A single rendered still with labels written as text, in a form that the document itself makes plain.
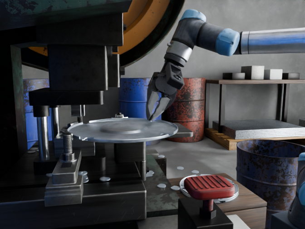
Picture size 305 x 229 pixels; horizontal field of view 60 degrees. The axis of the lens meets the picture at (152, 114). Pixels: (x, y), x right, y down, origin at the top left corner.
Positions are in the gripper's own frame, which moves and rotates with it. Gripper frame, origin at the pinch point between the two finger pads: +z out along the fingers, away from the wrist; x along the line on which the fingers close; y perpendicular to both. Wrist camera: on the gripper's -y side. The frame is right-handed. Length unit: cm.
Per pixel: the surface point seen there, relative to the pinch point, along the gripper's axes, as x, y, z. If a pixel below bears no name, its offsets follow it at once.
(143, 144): 3.1, -15.0, 6.4
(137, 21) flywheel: 14.0, 24.2, -30.2
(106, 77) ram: 18.4, -17.0, -5.3
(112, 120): 10.0, 3.6, 6.1
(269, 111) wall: -273, 309, -73
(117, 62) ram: 17.4, -14.8, -9.7
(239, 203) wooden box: -60, 21, 21
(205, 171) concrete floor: -113, 147, 35
